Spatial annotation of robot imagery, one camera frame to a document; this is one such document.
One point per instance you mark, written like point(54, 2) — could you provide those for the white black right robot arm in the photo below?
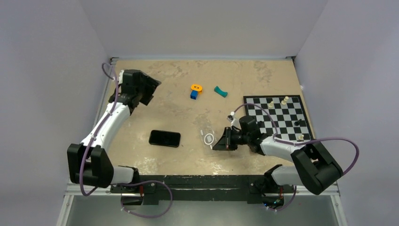
point(313, 165)

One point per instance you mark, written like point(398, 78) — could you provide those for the black white chessboard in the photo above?
point(284, 116)

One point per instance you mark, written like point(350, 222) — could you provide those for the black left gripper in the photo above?
point(150, 84)

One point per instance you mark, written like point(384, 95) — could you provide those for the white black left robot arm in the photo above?
point(88, 161)

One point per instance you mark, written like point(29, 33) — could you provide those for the black phone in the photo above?
point(164, 138)

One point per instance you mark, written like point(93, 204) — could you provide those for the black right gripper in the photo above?
point(225, 142)

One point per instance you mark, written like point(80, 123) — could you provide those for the black front mounting bar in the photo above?
point(251, 189)

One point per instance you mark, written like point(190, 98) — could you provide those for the white chess piece tall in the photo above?
point(284, 100)

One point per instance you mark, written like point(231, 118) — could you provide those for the blue toy block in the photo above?
point(194, 94)

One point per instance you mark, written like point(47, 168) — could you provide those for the black chess piece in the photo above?
point(297, 123)

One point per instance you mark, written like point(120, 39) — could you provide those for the teal curved toy block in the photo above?
point(220, 92)

